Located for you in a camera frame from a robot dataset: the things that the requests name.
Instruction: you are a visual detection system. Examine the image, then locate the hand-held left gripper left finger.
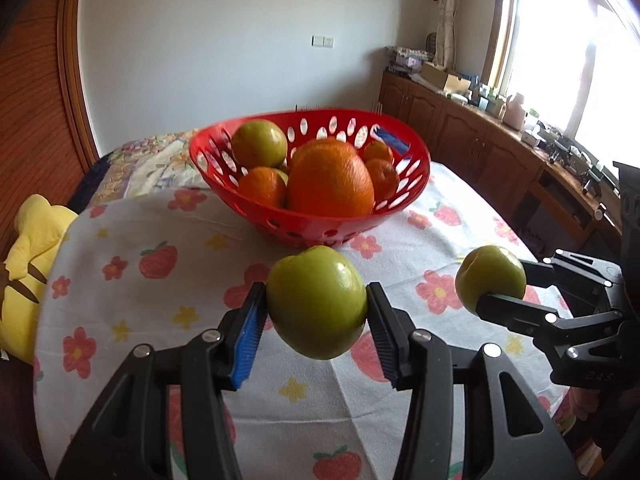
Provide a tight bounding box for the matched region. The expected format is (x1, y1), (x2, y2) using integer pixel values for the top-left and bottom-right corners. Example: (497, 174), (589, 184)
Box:
(55, 282), (267, 480)

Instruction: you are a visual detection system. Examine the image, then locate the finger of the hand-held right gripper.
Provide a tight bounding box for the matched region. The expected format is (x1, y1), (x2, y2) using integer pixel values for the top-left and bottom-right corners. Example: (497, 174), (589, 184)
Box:
(475, 294), (574, 339)
(522, 250), (622, 287)

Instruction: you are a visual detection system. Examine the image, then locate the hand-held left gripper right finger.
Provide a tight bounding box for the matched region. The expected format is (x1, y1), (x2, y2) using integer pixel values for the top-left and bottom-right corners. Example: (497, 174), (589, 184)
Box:
(367, 282), (581, 480)

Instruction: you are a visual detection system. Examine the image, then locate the green apple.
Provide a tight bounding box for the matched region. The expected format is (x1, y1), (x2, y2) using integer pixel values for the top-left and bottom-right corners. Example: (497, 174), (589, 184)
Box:
(455, 245), (527, 313)
(266, 246), (369, 360)

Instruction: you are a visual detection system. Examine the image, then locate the red perforated plastic basket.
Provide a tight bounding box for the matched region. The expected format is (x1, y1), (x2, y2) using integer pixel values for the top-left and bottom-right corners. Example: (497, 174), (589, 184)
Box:
(189, 108), (432, 248)

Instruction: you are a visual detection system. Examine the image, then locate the medium orange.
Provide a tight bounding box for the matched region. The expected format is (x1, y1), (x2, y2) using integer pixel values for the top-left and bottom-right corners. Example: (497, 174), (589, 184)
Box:
(367, 158), (399, 201)
(237, 166), (287, 209)

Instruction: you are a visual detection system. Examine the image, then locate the small mandarin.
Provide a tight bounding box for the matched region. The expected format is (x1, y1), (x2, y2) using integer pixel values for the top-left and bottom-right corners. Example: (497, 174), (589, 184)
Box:
(362, 140), (394, 163)

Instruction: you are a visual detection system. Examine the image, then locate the person's right hand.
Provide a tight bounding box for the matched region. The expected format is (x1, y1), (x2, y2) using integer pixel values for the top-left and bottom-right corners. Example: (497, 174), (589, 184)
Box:
(571, 387), (603, 423)

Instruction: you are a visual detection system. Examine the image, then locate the pile of metal tools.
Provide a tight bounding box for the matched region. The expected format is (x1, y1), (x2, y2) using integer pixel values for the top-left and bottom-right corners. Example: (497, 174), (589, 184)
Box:
(537, 125), (621, 196)

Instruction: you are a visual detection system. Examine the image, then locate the floral strawberry printed blanket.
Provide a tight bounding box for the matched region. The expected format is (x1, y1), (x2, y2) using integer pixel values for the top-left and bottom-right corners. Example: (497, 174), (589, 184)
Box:
(32, 160), (576, 480)

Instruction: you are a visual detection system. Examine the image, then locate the large orange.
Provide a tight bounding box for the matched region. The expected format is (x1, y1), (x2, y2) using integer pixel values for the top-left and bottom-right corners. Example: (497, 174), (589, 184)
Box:
(286, 139), (376, 218)

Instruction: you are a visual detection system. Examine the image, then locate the pink plastic jug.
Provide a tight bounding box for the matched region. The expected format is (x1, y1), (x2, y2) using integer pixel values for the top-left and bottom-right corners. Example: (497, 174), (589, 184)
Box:
(502, 92), (527, 128)

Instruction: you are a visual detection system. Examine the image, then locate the wooden cabinet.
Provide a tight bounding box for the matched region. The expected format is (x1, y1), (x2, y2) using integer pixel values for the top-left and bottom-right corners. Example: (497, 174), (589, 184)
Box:
(378, 71), (623, 261)

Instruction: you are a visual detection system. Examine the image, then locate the yellow-green apple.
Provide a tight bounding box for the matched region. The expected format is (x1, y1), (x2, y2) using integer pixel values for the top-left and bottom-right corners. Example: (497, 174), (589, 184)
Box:
(231, 119), (288, 169)

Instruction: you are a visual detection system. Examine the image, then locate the patterned quilt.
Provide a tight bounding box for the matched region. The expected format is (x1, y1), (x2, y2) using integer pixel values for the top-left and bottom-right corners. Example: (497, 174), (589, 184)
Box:
(67, 129), (216, 211)

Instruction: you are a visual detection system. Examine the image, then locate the cardboard box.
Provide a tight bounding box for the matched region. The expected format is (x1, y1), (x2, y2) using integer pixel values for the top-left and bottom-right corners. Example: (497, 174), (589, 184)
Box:
(421, 61), (471, 92)

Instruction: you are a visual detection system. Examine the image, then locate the yellow plush toy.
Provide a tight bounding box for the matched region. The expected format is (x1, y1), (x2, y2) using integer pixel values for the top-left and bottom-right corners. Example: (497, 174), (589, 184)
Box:
(0, 194), (78, 363)

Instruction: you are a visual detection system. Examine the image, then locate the floral storage box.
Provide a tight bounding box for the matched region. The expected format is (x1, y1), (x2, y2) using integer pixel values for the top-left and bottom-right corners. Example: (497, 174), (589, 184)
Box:
(385, 46), (435, 71)

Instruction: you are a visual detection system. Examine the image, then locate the patterned beige curtain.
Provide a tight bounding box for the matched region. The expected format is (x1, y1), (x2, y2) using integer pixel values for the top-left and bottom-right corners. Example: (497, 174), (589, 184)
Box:
(434, 0), (466, 68)

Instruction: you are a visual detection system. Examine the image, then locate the wooden wardrobe door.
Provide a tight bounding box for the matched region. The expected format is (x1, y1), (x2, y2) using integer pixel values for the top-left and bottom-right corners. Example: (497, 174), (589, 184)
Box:
(0, 0), (101, 261)

